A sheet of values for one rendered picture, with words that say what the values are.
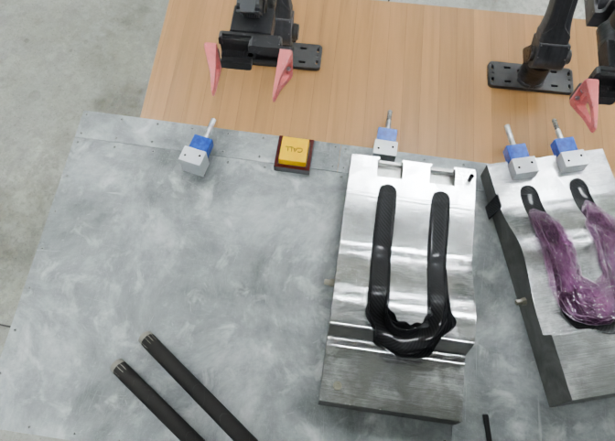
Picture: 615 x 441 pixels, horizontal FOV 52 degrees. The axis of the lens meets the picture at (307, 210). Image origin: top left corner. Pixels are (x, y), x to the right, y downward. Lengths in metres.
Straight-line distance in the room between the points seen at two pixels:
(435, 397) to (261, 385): 0.33
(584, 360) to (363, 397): 0.40
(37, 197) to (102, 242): 1.06
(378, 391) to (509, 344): 0.29
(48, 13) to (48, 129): 0.56
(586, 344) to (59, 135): 1.94
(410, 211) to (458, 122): 0.31
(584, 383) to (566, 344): 0.07
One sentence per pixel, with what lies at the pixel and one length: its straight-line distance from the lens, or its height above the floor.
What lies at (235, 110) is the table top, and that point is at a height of 0.80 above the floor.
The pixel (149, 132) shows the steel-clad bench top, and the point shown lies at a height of 0.80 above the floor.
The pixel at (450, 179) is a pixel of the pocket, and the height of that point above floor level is 0.86.
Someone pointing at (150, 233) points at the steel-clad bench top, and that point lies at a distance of 1.37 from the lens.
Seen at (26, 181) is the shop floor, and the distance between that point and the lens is 2.48.
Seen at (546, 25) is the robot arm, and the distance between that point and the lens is 1.47.
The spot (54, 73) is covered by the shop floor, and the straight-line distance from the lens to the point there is 2.69.
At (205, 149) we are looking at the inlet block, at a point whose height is 0.84.
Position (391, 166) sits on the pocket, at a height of 0.86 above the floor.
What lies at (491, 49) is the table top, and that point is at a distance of 1.65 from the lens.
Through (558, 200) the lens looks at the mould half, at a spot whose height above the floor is 0.86.
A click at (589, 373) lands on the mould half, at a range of 1.26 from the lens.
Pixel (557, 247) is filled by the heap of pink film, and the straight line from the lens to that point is 1.29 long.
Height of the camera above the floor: 2.04
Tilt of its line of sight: 66 degrees down
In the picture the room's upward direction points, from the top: 2 degrees clockwise
